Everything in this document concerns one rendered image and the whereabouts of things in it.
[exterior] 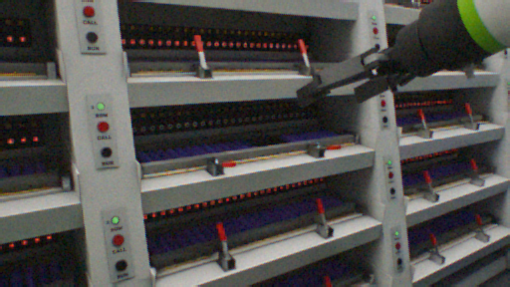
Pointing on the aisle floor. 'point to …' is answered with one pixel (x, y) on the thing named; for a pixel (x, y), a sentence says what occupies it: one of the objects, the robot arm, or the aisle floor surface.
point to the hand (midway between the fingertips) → (334, 95)
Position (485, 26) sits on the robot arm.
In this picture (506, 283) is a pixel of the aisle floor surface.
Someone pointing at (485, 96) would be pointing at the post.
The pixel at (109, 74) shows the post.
